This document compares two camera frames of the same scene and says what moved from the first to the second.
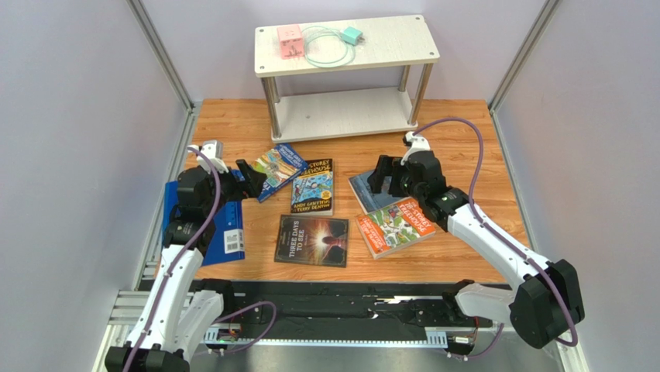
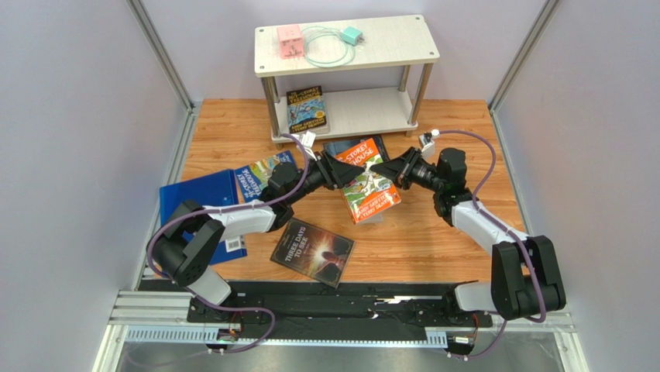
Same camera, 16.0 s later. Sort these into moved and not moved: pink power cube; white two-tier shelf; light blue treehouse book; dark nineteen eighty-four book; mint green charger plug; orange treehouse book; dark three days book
Moved: dark three days book; light blue treehouse book; orange treehouse book; dark nineteen eighty-four book
Not moved: white two-tier shelf; pink power cube; mint green charger plug
